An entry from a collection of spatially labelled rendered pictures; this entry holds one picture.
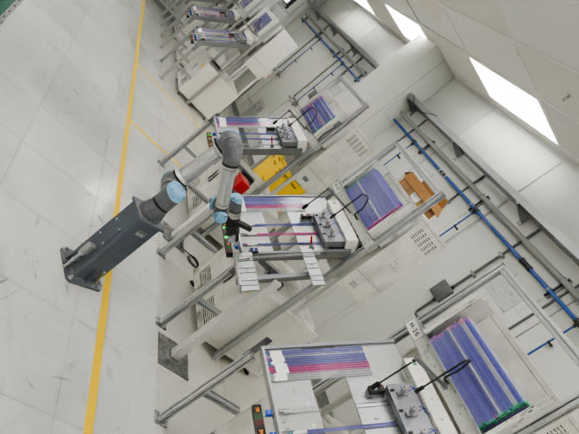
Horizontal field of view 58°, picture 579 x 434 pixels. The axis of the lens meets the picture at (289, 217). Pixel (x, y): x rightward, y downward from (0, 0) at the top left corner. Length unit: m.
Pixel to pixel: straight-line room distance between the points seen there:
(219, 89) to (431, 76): 2.95
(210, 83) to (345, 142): 3.40
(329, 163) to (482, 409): 2.82
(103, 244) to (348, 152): 2.47
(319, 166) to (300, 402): 2.65
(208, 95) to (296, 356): 5.58
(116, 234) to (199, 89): 4.93
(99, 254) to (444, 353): 1.86
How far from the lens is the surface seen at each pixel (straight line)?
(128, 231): 2.93
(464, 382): 2.55
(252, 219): 3.55
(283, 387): 2.53
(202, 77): 7.63
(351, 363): 2.68
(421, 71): 6.64
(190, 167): 2.96
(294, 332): 3.76
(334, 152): 4.66
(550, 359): 4.20
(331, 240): 3.35
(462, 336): 2.65
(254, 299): 3.10
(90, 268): 3.11
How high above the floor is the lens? 1.75
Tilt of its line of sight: 12 degrees down
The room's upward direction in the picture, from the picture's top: 53 degrees clockwise
